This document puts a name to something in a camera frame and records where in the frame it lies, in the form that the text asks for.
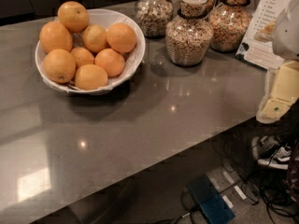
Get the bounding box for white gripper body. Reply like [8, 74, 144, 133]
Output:
[272, 0, 299, 60]

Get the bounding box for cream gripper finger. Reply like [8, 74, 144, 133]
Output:
[256, 61, 299, 124]
[254, 21, 276, 43]

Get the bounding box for white bowl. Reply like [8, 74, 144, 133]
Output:
[35, 8, 146, 95]

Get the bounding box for small centre orange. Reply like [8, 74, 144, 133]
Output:
[71, 47, 94, 67]

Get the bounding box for allergens info card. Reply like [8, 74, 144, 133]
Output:
[235, 0, 291, 69]

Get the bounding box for right glass cereal jar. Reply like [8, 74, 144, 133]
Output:
[208, 0, 251, 52]

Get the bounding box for glass cereal jar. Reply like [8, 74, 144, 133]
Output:
[135, 0, 174, 38]
[208, 0, 251, 52]
[165, 0, 213, 67]

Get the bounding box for grey sneaker behind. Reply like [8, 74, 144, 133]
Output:
[251, 135, 280, 160]

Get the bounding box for black white sneaker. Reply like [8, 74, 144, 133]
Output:
[258, 147, 292, 170]

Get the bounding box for middle glass cereal jar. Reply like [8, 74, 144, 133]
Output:
[165, 0, 213, 67]

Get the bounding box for left glass cereal jar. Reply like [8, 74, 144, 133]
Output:
[135, 0, 174, 38]

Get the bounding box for blue box on floor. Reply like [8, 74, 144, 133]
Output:
[187, 175, 235, 224]

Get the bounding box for black floor cables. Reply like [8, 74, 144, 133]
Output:
[174, 131, 299, 224]

